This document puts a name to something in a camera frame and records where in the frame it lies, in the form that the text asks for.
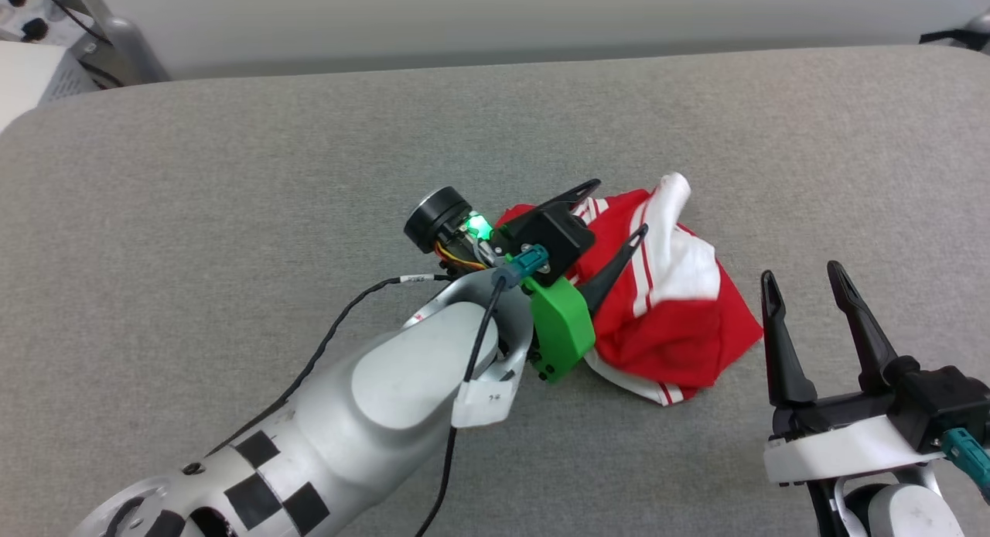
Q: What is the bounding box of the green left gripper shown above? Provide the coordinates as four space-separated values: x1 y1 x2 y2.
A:
517 179 650 385

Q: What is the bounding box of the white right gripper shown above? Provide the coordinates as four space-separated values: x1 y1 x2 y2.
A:
760 261 947 488

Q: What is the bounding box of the red and white jersey garment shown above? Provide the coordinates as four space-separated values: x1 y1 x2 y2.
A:
495 172 765 408

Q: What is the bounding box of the black cylindrical left gripper motor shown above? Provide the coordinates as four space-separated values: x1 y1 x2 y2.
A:
403 186 496 273

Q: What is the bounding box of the black and grey stand base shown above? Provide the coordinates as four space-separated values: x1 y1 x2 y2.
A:
919 9 990 56

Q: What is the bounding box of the white power strip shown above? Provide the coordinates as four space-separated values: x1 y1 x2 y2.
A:
0 0 74 43

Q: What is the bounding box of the white power supply box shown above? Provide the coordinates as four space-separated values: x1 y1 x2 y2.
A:
0 40 101 133

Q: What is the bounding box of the teal left camera connector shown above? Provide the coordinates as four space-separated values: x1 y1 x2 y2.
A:
507 244 551 287

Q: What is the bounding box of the teal camera connector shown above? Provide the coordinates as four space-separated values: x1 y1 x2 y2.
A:
942 427 990 501
507 244 551 287

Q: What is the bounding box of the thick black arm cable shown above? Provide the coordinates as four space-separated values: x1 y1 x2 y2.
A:
414 278 507 537

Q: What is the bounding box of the teal right camera connector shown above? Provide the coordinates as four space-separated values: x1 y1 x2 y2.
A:
942 427 990 501

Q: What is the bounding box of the white paper cable tag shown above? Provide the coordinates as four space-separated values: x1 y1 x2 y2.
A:
451 369 521 429

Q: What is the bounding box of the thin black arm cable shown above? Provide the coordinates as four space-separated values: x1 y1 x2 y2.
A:
203 272 457 457

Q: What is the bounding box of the grey metal frame leg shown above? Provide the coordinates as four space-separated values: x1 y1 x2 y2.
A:
60 0 172 87

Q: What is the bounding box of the black power cable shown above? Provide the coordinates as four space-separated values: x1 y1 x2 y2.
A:
27 0 117 46

